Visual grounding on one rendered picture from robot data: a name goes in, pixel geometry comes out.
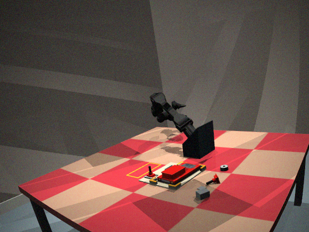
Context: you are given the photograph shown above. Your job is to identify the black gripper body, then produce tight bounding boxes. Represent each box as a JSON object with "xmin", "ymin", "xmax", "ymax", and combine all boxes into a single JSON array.
[{"xmin": 165, "ymin": 101, "xmax": 178, "ymax": 120}]

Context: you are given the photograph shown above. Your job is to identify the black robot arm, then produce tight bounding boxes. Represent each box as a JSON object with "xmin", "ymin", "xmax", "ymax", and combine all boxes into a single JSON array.
[{"xmin": 150, "ymin": 92, "xmax": 196, "ymax": 138}]

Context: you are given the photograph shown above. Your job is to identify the black toy tyre with white hub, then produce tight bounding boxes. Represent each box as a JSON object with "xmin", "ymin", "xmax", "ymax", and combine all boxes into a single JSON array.
[{"xmin": 220, "ymin": 165, "xmax": 228, "ymax": 171}]

